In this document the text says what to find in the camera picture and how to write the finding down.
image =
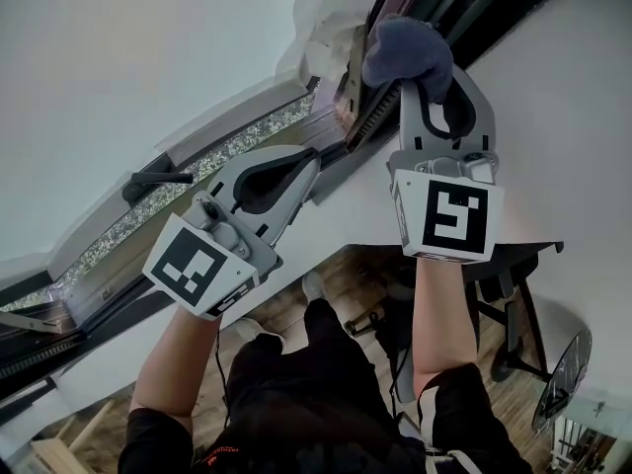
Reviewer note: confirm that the person's black shirt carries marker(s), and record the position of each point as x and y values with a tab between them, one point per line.
459	427

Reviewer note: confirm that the person's right forearm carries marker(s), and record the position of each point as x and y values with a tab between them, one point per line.
442	324

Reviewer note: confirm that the window sash with glass pane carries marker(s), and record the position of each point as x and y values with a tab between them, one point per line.
123	67

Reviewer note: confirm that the person's left white shoe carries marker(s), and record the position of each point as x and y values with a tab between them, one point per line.
259	334

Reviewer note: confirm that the black desk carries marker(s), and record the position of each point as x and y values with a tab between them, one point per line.
518	255

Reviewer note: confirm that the person's white shoe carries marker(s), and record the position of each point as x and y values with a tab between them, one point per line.
313	285
259	334

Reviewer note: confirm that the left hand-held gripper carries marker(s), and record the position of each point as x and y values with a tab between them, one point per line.
187	269

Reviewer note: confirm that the person's left forearm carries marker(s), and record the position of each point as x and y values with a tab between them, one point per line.
173	363

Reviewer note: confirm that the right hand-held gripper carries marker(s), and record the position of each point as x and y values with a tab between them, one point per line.
454	215

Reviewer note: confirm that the small metal lock keeper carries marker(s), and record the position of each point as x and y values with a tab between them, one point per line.
106	294

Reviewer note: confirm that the light wooden plank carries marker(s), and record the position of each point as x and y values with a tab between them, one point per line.
59	447

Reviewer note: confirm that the white curtain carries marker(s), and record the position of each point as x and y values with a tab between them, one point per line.
331	42

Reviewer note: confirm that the person's black trousers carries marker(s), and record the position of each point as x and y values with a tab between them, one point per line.
316	363

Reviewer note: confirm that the dark window frame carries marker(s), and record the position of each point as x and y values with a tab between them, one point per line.
39	358

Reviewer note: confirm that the person's right white shoe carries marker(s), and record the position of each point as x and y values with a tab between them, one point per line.
313	285

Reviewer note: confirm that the dark blue cloth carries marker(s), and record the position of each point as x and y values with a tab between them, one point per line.
410	52

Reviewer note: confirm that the round dark glass disc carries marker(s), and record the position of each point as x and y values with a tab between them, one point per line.
565	378

